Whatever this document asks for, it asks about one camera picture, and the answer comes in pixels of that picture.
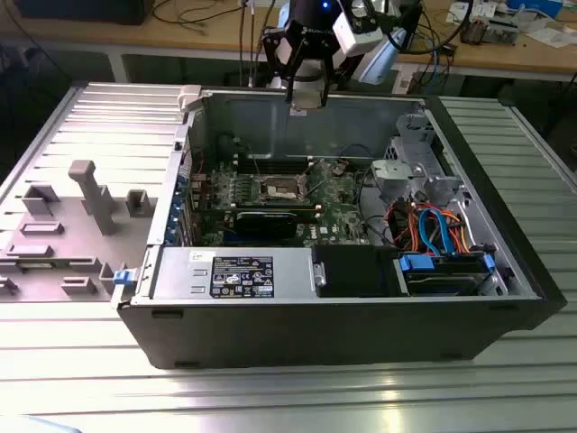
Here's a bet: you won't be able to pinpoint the black tower box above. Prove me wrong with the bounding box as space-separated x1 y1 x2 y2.
396 0 426 53

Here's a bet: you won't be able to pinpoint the blue box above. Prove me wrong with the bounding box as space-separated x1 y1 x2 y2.
507 0 564 15

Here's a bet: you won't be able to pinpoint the black graphics card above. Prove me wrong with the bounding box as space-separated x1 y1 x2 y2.
233 207 302 241

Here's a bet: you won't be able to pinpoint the grey electronic device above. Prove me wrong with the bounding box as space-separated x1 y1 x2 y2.
484 16 519 46

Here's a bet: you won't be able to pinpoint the blue wire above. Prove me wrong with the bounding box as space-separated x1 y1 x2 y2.
417 207 457 257

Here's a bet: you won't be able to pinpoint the green motherboard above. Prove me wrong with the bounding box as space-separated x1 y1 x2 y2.
188 152 376 248

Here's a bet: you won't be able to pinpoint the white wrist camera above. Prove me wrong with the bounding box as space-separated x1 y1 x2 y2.
333 8 384 58

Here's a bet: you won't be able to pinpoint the hard disk in blue carrier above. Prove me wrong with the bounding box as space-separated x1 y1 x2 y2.
395 251 498 298

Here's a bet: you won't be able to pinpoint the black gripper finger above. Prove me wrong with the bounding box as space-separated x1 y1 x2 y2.
319 43 338 108
261 25 302 106

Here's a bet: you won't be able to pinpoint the grey parts rack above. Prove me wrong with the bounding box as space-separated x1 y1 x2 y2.
0 160 160 303

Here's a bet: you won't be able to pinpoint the white paper sheets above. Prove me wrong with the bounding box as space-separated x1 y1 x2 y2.
445 2 497 23
525 26 577 50

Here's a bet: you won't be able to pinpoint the CPU socket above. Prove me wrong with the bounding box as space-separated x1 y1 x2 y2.
255 173 313 204

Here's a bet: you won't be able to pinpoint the black disk bay cover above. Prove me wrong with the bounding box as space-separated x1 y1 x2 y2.
313 245 398 299

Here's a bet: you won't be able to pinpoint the grey metal drive cage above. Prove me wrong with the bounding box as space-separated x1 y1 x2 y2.
370 112 472 217

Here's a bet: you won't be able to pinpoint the large black box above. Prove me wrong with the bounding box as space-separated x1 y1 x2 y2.
13 0 148 26

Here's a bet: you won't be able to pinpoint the orange wire bundle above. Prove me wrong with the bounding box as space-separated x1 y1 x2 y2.
390 200 474 256

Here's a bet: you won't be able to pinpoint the wooden desk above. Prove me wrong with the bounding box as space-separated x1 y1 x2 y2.
0 0 577 85

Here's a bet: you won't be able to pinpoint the black PC case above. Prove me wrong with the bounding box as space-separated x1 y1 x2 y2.
110 84 568 372

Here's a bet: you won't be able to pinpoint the silver power supply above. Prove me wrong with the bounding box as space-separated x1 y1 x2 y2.
151 246 316 301

